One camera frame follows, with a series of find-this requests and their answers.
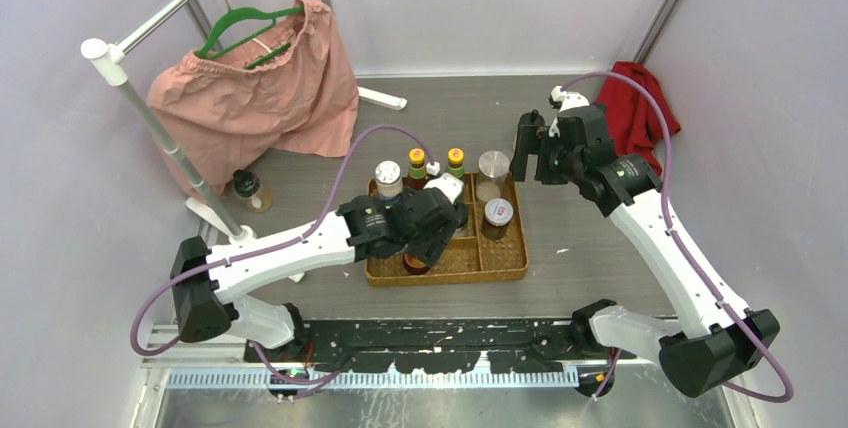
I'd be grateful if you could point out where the black lid spice grinder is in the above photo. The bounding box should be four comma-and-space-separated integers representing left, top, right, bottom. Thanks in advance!
453, 203, 469, 238

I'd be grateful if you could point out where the yellow cap sauce bottle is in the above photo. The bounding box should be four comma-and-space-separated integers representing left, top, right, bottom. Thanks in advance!
446, 148, 465, 179
405, 148, 428, 190

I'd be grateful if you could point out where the silver lid tall glass jar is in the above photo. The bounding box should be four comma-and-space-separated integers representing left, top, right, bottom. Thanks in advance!
475, 150, 510, 206

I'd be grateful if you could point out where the red lid sauce jar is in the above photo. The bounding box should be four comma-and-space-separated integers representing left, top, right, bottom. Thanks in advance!
402, 253, 430, 276

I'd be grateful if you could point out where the woven divided tray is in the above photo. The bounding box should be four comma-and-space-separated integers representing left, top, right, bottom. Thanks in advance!
365, 172, 529, 287

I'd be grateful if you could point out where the silver lid pepper jar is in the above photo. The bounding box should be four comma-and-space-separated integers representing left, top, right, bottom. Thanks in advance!
374, 160, 403, 204

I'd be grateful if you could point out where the red cloth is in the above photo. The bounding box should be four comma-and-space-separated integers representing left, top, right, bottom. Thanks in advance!
597, 61, 681, 176

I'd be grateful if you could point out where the white lid sauce jar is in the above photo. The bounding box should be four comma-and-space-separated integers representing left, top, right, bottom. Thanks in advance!
481, 198, 514, 241

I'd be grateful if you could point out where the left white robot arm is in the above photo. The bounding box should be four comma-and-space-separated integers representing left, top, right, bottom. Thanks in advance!
172, 174, 467, 361

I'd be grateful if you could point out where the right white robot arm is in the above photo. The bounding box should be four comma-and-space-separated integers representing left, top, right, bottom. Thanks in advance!
510, 86, 780, 398

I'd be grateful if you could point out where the dark lid small jar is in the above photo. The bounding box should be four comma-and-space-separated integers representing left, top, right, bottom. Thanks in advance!
232, 170, 273, 213

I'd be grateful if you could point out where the pink skirt garment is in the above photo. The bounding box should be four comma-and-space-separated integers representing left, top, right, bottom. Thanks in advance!
147, 0, 359, 194

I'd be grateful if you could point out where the green clothes hanger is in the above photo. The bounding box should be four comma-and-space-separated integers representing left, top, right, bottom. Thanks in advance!
194, 0, 306, 71

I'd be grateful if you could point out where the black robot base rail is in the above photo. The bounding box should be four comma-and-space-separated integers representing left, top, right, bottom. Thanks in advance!
243, 319, 616, 396

